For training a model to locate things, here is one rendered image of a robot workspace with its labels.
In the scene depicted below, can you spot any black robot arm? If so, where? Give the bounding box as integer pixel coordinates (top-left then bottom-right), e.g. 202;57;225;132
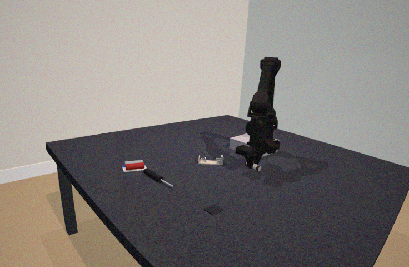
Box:
246;57;281;154

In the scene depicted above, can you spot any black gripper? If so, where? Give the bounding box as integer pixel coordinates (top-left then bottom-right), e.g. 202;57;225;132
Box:
236;132;267;169

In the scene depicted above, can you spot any black-handled screwdriver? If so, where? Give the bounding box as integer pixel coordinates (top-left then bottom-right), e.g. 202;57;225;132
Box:
143;168;173;187

